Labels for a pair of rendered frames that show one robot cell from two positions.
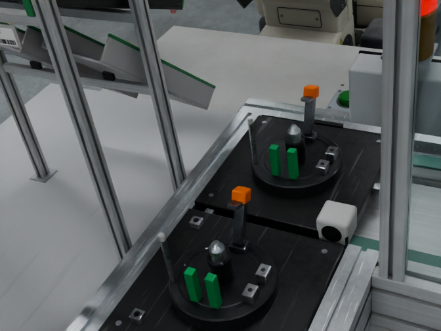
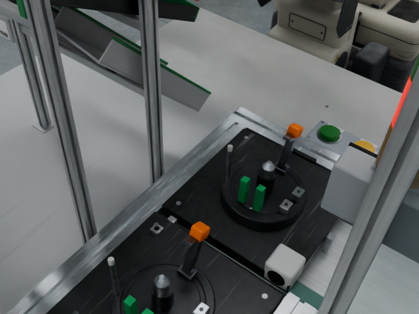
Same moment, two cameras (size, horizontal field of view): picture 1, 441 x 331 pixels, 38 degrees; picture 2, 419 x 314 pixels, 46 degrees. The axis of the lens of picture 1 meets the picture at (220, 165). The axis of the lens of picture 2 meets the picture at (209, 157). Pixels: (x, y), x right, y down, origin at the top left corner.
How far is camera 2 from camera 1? 0.25 m
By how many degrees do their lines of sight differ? 8
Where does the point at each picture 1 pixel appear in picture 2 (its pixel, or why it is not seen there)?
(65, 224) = (50, 180)
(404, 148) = (367, 260)
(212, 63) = (220, 53)
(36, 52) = not seen: hidden behind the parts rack
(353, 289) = not seen: outside the picture
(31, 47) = not seen: hidden behind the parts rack
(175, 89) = (171, 92)
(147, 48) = (149, 58)
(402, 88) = (384, 212)
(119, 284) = (71, 273)
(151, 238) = (113, 232)
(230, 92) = (227, 86)
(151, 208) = (128, 185)
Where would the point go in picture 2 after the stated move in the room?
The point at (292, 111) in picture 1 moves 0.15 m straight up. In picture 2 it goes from (274, 131) to (286, 67)
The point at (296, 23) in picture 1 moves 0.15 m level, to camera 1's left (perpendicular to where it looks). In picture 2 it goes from (303, 30) to (252, 27)
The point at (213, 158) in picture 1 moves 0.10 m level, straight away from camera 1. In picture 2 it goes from (191, 161) to (196, 124)
